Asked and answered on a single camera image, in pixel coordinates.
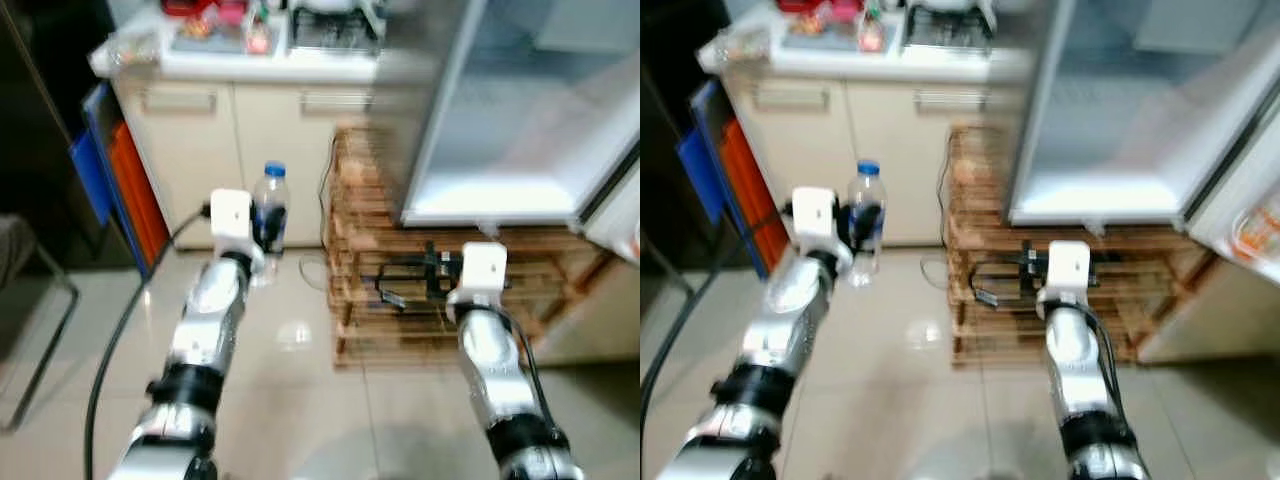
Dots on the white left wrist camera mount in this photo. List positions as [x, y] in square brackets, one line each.
[232, 222]
[815, 220]

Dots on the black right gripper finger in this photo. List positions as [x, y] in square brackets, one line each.
[400, 296]
[990, 295]
[405, 267]
[992, 266]

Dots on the clear plastic bag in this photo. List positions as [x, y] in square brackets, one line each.
[738, 48]
[128, 52]

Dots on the orange flat board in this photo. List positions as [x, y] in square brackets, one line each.
[752, 195]
[140, 200]

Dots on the orange food packet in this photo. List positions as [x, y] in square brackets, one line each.
[1258, 235]

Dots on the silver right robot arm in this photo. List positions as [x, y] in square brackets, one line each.
[1085, 385]
[505, 385]

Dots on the open white fridge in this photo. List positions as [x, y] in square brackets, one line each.
[1120, 120]
[520, 120]

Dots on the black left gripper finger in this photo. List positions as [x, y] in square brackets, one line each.
[281, 225]
[265, 228]
[876, 225]
[857, 228]

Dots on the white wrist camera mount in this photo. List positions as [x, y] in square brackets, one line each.
[815, 220]
[1068, 266]
[486, 268]
[232, 222]

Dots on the metal frame chair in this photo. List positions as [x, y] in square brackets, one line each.
[50, 330]

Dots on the cream kitchen cabinet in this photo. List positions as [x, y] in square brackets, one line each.
[810, 150]
[200, 150]

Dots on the clear blue-capped water bottle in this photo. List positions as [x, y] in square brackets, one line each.
[273, 190]
[868, 188]

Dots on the wooden slat pallet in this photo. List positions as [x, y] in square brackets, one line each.
[975, 210]
[365, 210]

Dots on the white fridge door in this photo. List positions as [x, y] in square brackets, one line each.
[600, 310]
[1220, 310]

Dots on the tray of food packets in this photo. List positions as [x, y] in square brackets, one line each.
[830, 28]
[215, 30]

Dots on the blue flat board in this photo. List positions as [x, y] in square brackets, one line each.
[92, 165]
[700, 160]

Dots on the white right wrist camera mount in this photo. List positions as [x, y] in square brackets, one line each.
[486, 268]
[1068, 266]

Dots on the gas stove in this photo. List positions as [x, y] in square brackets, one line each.
[335, 30]
[948, 28]

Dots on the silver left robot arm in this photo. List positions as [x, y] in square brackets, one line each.
[205, 335]
[785, 335]

